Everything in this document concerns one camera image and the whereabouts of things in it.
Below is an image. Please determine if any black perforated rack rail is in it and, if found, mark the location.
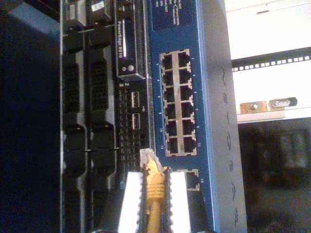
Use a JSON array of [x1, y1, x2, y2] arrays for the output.
[[231, 47, 311, 73]]

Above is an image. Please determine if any yellow network cable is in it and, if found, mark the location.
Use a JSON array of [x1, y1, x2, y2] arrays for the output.
[[139, 148, 169, 233]]

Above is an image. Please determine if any brass plate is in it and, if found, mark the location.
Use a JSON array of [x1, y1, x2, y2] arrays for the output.
[[239, 100, 268, 115]]

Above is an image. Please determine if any white shelf board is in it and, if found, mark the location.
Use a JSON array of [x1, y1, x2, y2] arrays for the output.
[[237, 106, 311, 124]]

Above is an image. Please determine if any black rack server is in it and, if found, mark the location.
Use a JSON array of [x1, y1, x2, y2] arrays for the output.
[[59, 0, 156, 233]]

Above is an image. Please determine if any blue network switch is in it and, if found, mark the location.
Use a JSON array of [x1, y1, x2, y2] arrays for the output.
[[146, 0, 248, 233]]

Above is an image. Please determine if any black silver small device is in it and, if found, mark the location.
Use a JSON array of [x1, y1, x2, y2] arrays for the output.
[[268, 96, 298, 109]]

